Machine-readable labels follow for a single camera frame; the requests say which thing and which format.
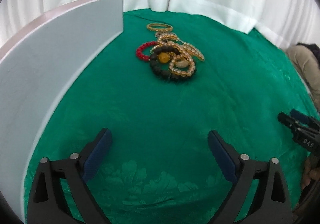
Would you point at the white cardboard box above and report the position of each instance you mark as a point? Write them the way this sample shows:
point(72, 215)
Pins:
point(50, 63)

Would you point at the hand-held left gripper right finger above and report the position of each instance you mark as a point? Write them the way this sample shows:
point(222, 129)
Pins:
point(222, 156)

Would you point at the person's right hand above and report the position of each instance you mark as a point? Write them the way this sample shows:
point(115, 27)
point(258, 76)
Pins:
point(311, 171)

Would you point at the green patterned cloth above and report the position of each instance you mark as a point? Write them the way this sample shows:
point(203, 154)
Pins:
point(162, 114)

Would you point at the beige cushion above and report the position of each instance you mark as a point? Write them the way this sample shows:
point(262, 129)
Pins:
point(305, 63)

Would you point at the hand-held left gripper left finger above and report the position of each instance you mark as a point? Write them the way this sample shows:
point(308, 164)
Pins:
point(97, 156)

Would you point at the dark purple cloth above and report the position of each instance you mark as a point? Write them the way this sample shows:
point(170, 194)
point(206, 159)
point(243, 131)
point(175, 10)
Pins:
point(310, 47)

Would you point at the gold bangle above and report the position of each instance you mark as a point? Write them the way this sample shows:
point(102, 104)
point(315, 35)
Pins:
point(150, 27)

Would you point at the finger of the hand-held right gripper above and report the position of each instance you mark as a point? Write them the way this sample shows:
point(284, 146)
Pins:
point(301, 115)
point(287, 121)

